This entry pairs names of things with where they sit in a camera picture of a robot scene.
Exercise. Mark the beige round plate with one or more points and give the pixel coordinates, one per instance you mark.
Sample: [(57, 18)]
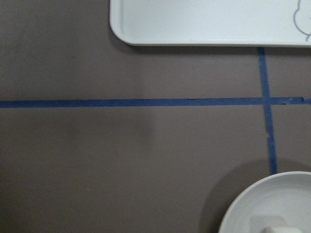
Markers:
[(279, 203)]

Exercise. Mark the white bear tray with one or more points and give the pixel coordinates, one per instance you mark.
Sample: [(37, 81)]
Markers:
[(267, 23)]

